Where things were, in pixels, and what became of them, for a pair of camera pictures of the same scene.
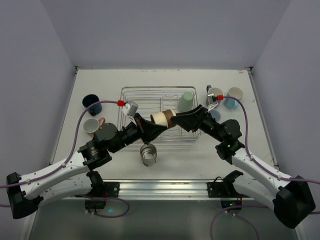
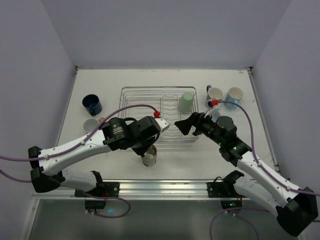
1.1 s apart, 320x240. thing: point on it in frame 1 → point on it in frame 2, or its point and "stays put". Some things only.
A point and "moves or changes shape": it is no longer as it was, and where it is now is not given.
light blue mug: x=235 y=92 stays put
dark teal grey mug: x=215 y=90 moves or changes shape
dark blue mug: x=90 y=99 stays put
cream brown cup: x=149 y=161 stays put
